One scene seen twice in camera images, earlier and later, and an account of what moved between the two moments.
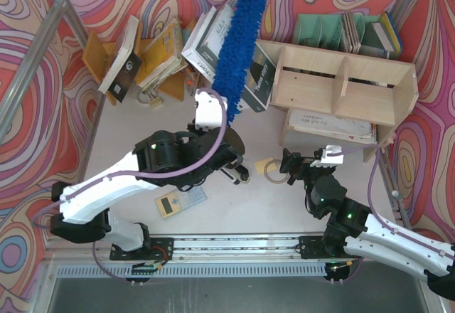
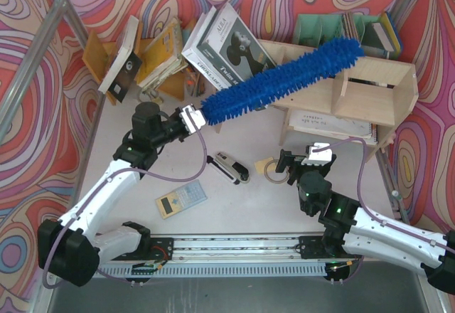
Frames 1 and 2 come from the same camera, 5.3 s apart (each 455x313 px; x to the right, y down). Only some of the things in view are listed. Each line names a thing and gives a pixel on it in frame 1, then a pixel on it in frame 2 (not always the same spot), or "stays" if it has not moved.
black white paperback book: [126, 63] stays
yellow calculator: [178, 200] stays
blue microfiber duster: [237, 43] to [313, 66]
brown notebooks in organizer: [351, 38] stays
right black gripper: [298, 166] stays
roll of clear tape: [265, 172] stays
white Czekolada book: [204, 45] stays
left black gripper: [229, 156] to [179, 126]
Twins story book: [257, 83] to [225, 48]
